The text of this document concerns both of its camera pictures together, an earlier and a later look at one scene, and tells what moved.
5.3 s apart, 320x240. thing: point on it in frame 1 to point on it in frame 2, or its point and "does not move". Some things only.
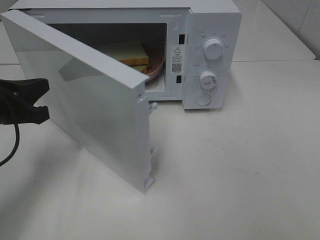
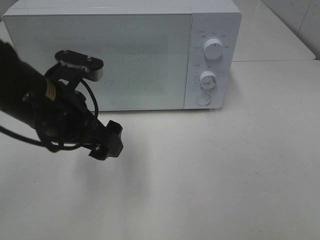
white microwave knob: [213, 49] does not move
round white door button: [203, 99] does not move
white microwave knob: [208, 79] does not move
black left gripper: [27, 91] to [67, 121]
